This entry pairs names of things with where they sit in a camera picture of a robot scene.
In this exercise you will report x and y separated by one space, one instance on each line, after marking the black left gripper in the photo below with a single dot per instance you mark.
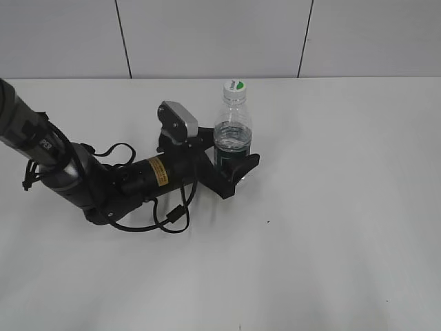
189 162

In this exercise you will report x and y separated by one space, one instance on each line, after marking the clear plastic water bottle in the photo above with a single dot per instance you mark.
232 130

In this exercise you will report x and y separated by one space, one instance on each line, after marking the white green bottle cap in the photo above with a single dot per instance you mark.
234 90

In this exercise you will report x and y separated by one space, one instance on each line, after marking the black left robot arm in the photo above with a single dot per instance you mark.
106 193

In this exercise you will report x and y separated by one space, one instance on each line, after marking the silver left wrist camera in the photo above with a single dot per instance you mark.
177 123

